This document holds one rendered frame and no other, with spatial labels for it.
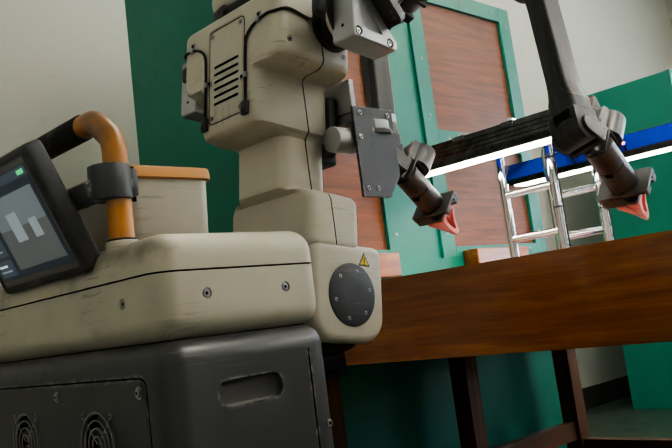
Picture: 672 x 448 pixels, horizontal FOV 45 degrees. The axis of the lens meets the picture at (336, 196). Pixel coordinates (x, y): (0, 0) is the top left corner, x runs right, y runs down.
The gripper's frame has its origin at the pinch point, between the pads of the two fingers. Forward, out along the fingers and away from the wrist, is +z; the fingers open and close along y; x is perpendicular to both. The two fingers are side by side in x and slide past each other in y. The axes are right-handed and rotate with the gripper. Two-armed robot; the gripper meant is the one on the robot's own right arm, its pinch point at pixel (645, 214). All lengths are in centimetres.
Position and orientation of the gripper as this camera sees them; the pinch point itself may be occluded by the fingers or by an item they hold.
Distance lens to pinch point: 170.9
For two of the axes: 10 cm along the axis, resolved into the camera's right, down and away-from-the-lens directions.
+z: 6.2, 6.5, 4.4
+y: -6.9, 1.9, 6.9
